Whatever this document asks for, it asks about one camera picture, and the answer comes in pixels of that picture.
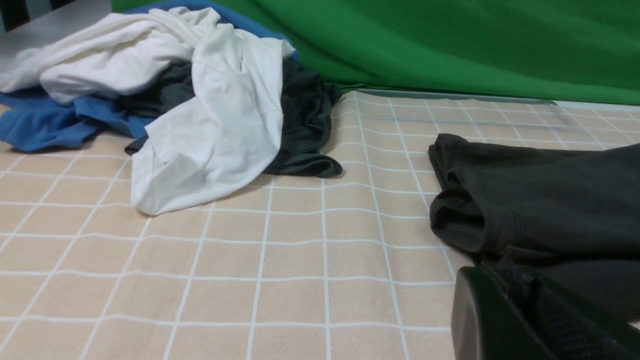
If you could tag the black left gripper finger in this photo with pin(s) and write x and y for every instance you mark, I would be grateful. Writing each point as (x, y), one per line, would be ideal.
(511, 312)

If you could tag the dark gray long-sleeved shirt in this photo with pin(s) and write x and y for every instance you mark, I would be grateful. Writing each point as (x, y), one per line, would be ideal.
(573, 215)

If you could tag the white shirt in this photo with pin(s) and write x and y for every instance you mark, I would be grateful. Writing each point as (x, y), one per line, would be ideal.
(203, 149)

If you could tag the blue shirt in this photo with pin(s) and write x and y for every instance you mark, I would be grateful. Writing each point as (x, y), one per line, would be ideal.
(37, 123)

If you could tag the beige grid tablecloth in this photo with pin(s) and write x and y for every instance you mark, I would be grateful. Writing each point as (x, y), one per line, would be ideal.
(289, 268)

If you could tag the gray metal bar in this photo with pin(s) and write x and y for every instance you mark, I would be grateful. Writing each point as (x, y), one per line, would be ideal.
(429, 95)

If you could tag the green backdrop cloth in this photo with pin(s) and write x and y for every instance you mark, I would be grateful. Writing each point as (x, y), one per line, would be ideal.
(572, 50)

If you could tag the dark gray crumpled garment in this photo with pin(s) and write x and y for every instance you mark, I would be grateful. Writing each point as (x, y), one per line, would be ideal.
(307, 102)

